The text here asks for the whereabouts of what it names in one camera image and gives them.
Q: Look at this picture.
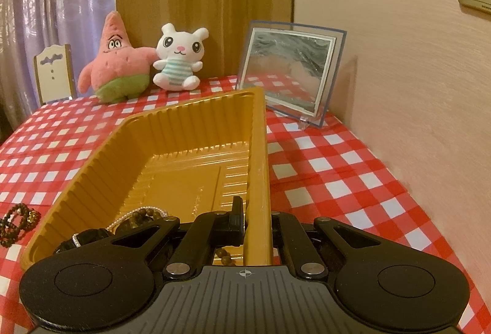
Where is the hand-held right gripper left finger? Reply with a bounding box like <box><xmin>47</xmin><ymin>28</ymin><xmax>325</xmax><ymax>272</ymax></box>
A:
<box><xmin>110</xmin><ymin>196</ymin><xmax>245</xmax><ymax>279</ymax></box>

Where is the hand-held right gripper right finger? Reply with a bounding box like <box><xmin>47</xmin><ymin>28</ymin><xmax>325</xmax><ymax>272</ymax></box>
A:
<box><xmin>271</xmin><ymin>210</ymin><xmax>385</xmax><ymax>280</ymax></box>

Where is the golden plastic tray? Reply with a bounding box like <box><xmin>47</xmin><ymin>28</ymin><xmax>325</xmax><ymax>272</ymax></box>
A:
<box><xmin>20</xmin><ymin>86</ymin><xmax>274</xmax><ymax>270</ymax></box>

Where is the white pearl bracelet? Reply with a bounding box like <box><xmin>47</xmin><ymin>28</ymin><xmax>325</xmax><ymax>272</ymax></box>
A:
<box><xmin>72</xmin><ymin>207</ymin><xmax>169</xmax><ymax>247</ymax></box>

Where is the black wrist watch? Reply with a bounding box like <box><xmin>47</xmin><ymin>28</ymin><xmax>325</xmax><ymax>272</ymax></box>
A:
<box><xmin>54</xmin><ymin>228</ymin><xmax>112</xmax><ymax>255</ymax></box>

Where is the red checkered tablecloth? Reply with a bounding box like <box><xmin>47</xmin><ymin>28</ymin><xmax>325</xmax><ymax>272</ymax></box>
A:
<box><xmin>0</xmin><ymin>75</ymin><xmax>491</xmax><ymax>334</ymax></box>

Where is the white bunny plush toy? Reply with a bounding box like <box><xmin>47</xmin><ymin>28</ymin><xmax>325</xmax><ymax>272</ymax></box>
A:
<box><xmin>153</xmin><ymin>23</ymin><xmax>210</xmax><ymax>91</ymax></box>

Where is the pink starfish plush toy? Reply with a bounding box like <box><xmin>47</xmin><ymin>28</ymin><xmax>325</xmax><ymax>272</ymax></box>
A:
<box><xmin>77</xmin><ymin>11</ymin><xmax>159</xmax><ymax>103</ymax></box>

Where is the small white wooden chair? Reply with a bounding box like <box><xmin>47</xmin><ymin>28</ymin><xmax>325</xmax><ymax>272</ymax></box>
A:
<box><xmin>34</xmin><ymin>44</ymin><xmax>74</xmax><ymax>106</ymax></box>

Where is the sand art picture frame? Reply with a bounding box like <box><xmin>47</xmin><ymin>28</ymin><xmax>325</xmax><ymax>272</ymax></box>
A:
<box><xmin>237</xmin><ymin>20</ymin><xmax>348</xmax><ymax>129</ymax></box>

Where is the dark bead bracelet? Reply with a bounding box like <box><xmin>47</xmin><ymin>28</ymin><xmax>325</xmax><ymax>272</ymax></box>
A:
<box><xmin>0</xmin><ymin>203</ymin><xmax>41</xmax><ymax>247</ymax></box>

